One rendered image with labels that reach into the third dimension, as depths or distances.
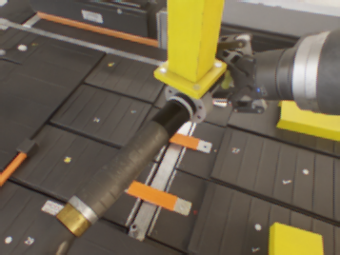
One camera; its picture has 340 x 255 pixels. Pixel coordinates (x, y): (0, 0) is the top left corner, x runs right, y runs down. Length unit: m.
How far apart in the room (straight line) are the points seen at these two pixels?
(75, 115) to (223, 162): 0.36
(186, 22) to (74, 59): 0.51
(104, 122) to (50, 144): 0.12
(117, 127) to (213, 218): 0.29
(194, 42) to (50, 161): 0.40
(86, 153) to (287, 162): 0.42
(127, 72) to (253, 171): 0.42
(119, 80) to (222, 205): 0.41
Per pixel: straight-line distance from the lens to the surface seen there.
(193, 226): 0.49
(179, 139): 0.56
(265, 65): 0.39
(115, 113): 0.62
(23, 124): 0.67
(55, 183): 0.56
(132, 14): 0.80
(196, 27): 0.32
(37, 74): 0.78
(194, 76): 0.36
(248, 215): 0.51
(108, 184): 0.34
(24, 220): 0.55
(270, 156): 0.58
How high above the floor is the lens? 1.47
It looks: 54 degrees down
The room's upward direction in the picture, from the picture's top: 1 degrees counter-clockwise
